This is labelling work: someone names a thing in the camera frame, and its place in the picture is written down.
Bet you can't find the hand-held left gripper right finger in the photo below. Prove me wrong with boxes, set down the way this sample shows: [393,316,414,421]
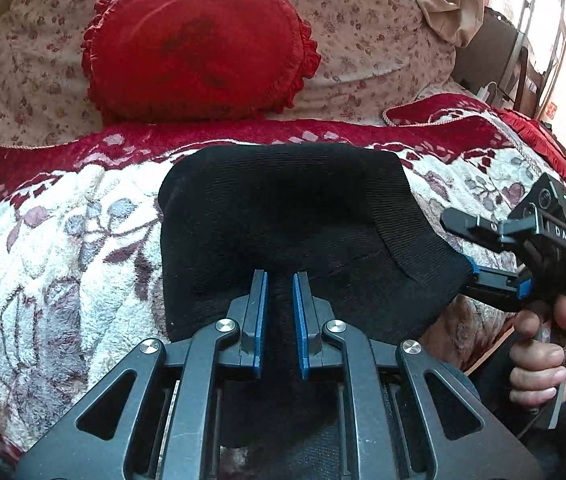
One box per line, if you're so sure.
[292,270,544,480]

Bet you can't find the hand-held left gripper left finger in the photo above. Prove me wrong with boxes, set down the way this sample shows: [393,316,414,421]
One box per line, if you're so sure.
[13,269,269,480]

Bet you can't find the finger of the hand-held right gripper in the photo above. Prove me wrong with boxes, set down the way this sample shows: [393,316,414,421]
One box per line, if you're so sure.
[440,208,506,252]
[462,255,535,311]

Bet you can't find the black pants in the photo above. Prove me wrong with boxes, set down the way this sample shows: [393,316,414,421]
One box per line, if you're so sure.
[159,142,474,451]

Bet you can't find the person's right hand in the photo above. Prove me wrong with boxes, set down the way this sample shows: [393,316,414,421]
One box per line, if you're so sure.
[510,295,566,408]

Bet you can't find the person's dark-clothed leg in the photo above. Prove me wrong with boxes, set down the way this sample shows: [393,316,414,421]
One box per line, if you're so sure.
[438,330,566,480]

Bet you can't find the black chair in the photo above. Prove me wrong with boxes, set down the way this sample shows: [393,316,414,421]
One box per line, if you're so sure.
[456,7,531,111]

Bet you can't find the red white floral blanket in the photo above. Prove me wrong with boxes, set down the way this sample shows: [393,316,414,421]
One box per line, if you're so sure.
[0,92,566,466]

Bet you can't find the beige cloth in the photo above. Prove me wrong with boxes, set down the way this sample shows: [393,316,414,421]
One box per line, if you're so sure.
[398,0,486,48]

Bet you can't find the floral beige pillow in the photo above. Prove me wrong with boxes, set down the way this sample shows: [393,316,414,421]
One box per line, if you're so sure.
[0,0,464,146]

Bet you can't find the red frilled pillow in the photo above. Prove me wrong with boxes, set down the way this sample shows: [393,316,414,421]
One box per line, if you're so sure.
[82,0,321,123]

